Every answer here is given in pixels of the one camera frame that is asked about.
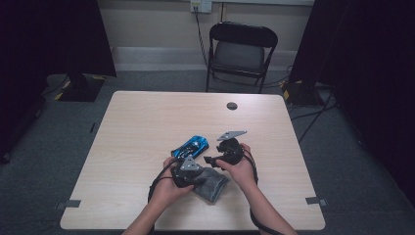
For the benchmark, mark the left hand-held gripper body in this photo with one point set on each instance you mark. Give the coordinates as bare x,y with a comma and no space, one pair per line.
186,174

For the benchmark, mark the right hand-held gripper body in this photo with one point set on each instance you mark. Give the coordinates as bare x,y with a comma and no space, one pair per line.
231,150

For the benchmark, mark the grey terry cloth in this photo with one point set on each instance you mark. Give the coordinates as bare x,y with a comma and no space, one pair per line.
212,186

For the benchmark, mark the blue and black toy car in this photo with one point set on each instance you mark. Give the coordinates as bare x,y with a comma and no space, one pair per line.
191,147

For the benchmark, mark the person's right hand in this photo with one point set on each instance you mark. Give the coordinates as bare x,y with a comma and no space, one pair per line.
241,173

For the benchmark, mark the person's left hand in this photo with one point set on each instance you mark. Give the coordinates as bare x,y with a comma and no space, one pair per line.
166,192

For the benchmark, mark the black stand base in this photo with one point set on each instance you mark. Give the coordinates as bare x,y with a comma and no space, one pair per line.
301,94
81,89

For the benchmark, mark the black folding chair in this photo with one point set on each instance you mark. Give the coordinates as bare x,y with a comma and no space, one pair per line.
239,57

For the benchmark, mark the grey tape strip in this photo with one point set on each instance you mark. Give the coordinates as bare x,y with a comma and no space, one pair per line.
67,204
316,200

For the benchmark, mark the small black floor object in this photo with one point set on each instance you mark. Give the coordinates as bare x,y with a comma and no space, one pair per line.
92,127

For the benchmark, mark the tall black curtain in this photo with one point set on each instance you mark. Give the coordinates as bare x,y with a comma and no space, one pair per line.
365,65

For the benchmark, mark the wide black curtain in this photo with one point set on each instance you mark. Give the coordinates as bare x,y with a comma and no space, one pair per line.
39,49

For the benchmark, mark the white wall outlet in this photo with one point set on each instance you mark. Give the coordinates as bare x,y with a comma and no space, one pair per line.
201,5

